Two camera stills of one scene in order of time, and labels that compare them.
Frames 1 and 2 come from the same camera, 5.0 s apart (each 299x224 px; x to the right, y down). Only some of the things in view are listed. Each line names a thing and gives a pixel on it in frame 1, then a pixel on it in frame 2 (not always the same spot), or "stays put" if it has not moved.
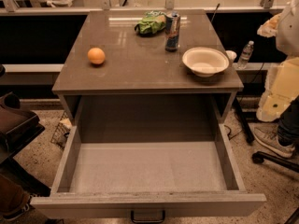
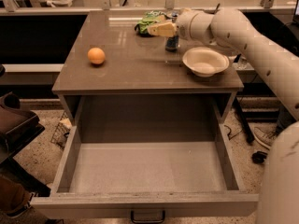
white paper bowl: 206,61 stays put
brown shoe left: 14,199 stays put
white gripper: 289,32 to 185,24
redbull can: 172,31 stays put
